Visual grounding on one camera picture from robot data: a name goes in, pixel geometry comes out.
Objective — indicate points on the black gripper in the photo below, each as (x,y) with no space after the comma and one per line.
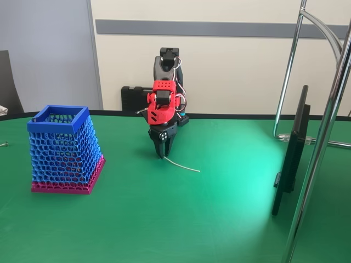
(159,135)

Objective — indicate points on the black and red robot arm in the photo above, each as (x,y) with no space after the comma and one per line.
(161,65)

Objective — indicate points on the blue and magenta mesh basket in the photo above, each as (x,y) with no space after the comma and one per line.
(60,153)

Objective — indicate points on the green table cloth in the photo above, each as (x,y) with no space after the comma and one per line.
(164,213)

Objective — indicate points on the black LED light panel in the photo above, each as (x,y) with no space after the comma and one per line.
(294,150)

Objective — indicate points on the chrome tube stand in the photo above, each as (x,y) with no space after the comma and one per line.
(315,164)

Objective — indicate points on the white crumpled object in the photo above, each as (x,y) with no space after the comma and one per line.
(3,109)

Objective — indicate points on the dark chair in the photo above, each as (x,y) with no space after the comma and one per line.
(8,82)

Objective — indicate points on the grey wall rail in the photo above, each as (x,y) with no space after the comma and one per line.
(219,28)

